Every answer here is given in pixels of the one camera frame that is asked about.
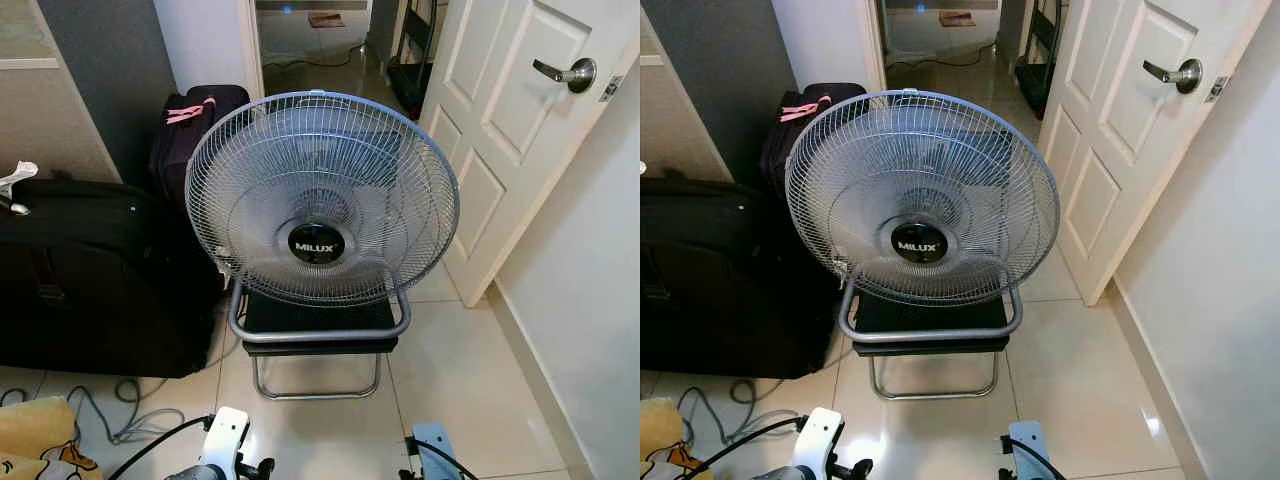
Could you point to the pale yellow egg print blanket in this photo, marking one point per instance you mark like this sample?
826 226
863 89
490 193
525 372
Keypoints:
35 430
660 435

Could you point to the large black suitcase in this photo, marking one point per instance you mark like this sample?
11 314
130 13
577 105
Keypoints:
90 280
720 280

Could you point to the grey Milux electric fan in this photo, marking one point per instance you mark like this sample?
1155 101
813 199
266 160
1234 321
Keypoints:
918 243
316 243

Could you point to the dark purple suitcase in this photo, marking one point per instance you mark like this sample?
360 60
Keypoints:
780 150
170 150

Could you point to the pink ribbon tag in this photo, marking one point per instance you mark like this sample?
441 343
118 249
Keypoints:
190 110
805 108

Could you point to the white plastic object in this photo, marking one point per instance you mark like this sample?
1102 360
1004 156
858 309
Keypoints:
15 180

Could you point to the white panel door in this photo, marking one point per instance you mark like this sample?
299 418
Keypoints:
490 100
1100 100

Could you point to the black metal rack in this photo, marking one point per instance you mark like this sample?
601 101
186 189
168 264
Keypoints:
1038 80
412 80

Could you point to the metal door latch plate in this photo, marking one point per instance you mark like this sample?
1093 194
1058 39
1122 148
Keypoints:
611 88
1216 88

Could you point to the small red-brown mat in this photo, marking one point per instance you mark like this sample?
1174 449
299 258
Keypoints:
326 19
956 18

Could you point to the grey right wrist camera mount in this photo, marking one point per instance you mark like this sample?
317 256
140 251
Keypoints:
1028 445
435 445

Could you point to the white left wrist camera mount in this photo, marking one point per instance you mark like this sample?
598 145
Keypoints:
228 430
822 430

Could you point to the black seat chrome frame chair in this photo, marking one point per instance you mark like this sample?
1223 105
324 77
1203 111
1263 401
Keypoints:
315 318
930 318

